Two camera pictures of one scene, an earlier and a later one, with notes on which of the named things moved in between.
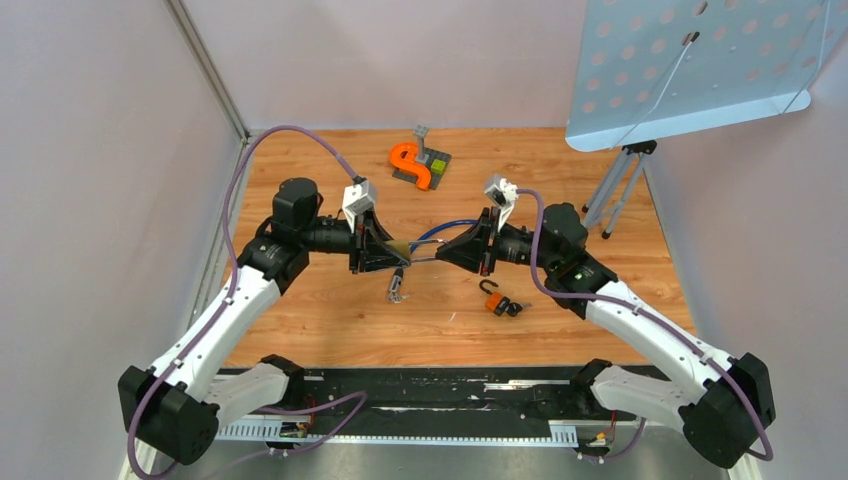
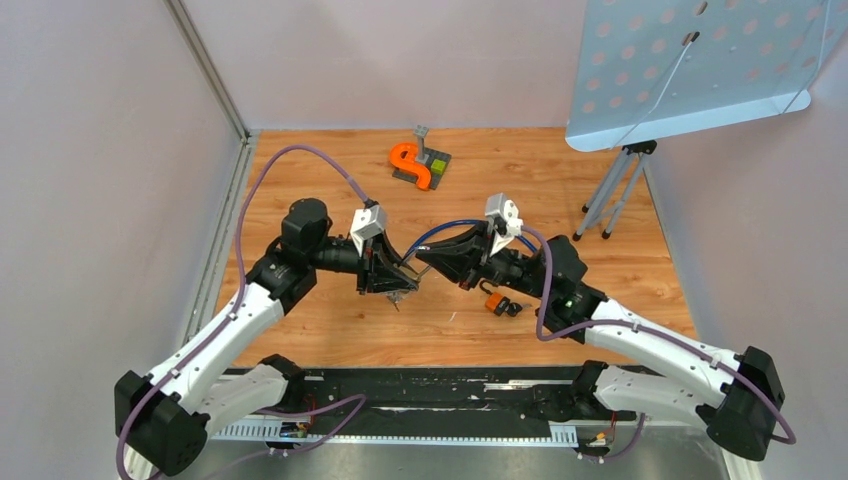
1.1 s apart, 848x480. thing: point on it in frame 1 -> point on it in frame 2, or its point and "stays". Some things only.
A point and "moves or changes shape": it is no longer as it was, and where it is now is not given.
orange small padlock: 493,298 stays
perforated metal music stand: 651,67 stays
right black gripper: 467,249 -> 465,258
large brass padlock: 404,248 moves or changes shape
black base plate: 520,405 stays
